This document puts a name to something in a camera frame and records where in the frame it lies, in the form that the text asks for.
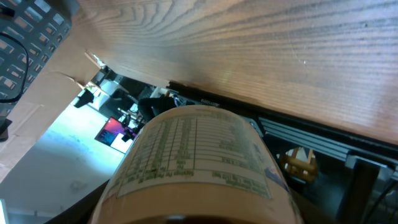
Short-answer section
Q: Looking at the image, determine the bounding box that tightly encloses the grey plastic mesh basket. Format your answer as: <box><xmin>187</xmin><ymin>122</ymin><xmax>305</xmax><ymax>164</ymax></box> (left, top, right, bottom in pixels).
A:
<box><xmin>1</xmin><ymin>0</ymin><xmax>79</xmax><ymax>118</ymax></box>

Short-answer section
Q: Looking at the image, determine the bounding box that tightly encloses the yellow wooden stool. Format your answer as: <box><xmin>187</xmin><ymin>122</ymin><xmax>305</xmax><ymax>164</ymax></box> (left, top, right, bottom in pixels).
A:
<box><xmin>279</xmin><ymin>147</ymin><xmax>318</xmax><ymax>183</ymax></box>

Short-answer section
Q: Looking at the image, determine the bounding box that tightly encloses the green round can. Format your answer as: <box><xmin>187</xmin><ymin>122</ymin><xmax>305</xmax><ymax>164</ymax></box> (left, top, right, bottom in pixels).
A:
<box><xmin>90</xmin><ymin>105</ymin><xmax>303</xmax><ymax>223</ymax></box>

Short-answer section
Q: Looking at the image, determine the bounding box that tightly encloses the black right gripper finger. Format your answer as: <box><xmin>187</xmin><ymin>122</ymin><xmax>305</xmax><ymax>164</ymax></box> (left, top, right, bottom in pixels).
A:
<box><xmin>45</xmin><ymin>180</ymin><xmax>109</xmax><ymax>224</ymax></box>

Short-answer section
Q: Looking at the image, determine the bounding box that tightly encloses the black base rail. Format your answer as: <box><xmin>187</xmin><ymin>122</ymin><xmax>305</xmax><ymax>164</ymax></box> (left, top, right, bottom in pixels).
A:
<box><xmin>167</xmin><ymin>82</ymin><xmax>397</xmax><ymax>178</ymax></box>

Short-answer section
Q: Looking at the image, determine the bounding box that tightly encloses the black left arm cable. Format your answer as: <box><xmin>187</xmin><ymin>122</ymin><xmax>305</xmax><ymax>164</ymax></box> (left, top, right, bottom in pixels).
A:
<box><xmin>0</xmin><ymin>32</ymin><xmax>30</xmax><ymax>104</ymax></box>

